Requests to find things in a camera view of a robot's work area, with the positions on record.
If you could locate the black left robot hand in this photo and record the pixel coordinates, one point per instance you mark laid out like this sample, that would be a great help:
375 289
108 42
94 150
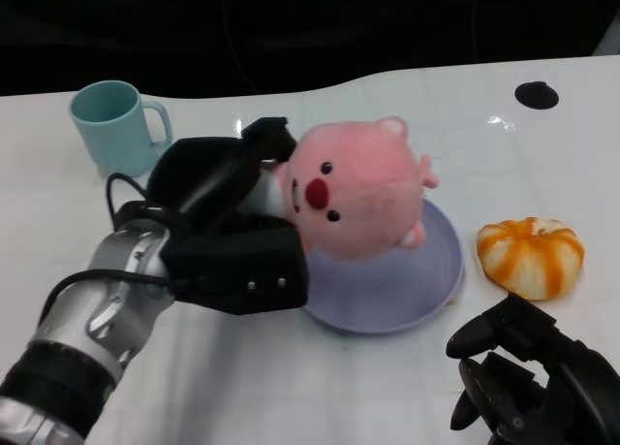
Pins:
232 265

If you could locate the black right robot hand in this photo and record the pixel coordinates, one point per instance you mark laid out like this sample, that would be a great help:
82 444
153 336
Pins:
571 387

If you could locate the pink plush beaver doll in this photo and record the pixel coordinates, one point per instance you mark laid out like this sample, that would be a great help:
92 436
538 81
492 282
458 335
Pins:
363 198

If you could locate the purple plastic plate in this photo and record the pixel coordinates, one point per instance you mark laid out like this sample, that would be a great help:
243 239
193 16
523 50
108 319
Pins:
387 295

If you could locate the orange white striped bun toy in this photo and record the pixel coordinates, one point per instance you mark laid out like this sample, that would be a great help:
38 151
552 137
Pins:
530 258

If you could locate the teal plastic mug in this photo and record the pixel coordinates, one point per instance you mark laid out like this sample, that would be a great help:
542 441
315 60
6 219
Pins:
118 139

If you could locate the black round table grommet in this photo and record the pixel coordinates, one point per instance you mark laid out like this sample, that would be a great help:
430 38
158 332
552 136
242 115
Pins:
536 95

